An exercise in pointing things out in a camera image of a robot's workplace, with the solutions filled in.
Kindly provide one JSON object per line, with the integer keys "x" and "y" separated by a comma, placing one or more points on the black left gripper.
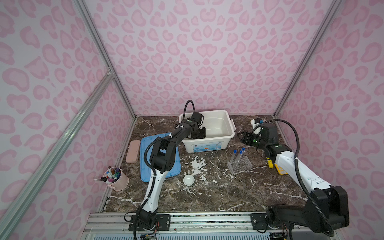
{"x": 202, "y": 135}

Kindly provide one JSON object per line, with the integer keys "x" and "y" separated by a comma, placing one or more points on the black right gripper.
{"x": 249, "y": 134}

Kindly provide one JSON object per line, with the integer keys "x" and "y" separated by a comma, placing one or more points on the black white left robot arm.
{"x": 160, "y": 157}

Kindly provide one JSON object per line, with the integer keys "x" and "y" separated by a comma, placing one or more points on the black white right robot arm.
{"x": 327, "y": 206}

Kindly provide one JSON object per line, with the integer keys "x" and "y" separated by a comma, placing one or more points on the white plastic storage bin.
{"x": 220, "y": 128}

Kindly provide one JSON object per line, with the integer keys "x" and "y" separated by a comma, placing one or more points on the clear test tube rack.
{"x": 242, "y": 165}

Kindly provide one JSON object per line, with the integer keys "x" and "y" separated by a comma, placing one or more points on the yellow calculator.
{"x": 280, "y": 170}

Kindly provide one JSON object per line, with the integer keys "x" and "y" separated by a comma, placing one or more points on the white ceramic mortar bowl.
{"x": 189, "y": 180}

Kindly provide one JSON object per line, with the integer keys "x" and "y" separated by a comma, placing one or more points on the blue plastic bin lid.
{"x": 145, "y": 170}

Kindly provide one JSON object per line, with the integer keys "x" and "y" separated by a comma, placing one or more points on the pink pencil case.
{"x": 133, "y": 152}

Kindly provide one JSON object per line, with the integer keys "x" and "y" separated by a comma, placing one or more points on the pink pen holder cup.
{"x": 114, "y": 178}

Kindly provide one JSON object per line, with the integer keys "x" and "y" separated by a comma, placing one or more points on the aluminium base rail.
{"x": 194, "y": 226}

